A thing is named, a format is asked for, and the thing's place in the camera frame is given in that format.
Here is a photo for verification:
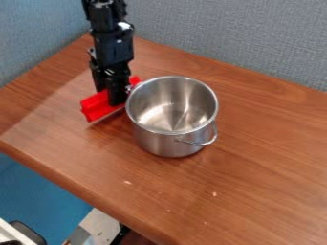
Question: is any red rectangular block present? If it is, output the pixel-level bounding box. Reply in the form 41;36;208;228
80;76;141;122

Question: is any white table leg frame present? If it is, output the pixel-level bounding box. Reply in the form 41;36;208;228
62;209;120;245

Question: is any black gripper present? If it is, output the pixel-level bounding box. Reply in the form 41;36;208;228
89;22;133;106

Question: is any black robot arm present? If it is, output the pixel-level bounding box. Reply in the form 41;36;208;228
81;0;133;106

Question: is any stainless steel pot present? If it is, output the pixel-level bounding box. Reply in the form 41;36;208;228
125;76;219;158

